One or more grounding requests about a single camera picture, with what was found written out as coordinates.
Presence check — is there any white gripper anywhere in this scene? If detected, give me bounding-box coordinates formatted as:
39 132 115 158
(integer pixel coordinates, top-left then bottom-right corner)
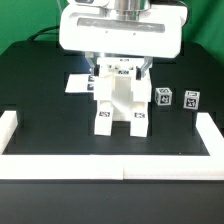
59 0 188 80

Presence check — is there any white chair back frame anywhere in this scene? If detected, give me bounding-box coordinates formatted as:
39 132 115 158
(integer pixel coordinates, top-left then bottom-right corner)
94 57 152 102

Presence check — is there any white nut cube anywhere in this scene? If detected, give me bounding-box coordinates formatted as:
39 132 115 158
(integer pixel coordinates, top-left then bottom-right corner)
155 87 172 106
183 90 200 110

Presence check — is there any white chair seat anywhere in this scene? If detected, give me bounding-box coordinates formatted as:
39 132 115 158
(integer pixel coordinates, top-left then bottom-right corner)
111 76 133 122

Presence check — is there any white U-shaped fence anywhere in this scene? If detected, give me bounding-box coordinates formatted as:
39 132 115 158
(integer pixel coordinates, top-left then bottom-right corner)
0 111 224 180

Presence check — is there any white marker base plate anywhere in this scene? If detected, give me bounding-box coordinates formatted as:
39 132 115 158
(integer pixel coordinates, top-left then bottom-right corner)
65 74 95 93

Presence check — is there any black cable with connector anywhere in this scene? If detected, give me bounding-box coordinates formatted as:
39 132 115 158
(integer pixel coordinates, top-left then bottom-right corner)
27 26 61 42

